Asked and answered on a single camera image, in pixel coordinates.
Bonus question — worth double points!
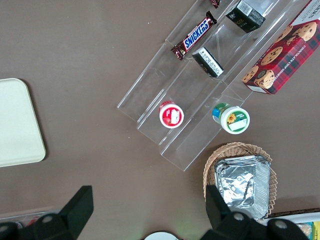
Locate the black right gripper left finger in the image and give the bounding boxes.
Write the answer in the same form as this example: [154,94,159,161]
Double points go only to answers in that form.
[24,185,95,240]

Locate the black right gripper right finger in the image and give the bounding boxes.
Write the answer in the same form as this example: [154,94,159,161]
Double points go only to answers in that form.
[201,185,266,240]

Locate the light wicker basket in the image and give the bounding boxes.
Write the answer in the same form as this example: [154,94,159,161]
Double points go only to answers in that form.
[202,141,278,220]

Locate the cream rectangular plastic tray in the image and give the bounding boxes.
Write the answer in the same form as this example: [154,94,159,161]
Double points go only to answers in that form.
[0,77,47,168]

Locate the stacked aluminium foil containers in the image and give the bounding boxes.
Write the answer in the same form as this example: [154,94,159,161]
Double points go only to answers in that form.
[214,154,271,221]

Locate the clear acrylic bottle rack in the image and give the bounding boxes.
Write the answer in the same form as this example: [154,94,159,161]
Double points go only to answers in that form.
[0,206,59,226]

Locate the white plastic snack bin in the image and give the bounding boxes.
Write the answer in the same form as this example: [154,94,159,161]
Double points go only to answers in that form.
[259,212,320,240]

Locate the clear rice cracker packet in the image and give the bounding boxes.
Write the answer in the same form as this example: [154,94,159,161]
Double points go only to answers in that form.
[298,222,313,240]

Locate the green-lidded sunflower jar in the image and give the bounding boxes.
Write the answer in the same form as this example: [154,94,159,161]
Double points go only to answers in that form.
[211,102,251,135]

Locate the yellow snack packet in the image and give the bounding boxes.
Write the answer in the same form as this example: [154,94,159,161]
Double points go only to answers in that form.
[311,221,320,240]

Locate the red-lidded small jar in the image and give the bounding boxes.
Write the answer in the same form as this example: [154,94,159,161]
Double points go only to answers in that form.
[158,100,185,129]

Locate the clear acrylic stepped shelf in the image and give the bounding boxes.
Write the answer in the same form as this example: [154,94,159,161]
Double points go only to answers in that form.
[116,0,320,173]

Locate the small black carton box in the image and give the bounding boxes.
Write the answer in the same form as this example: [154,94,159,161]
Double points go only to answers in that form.
[225,0,267,34]
[191,46,224,78]

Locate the red tartan cookie box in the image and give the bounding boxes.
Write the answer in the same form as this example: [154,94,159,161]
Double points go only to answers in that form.
[241,0,320,96]

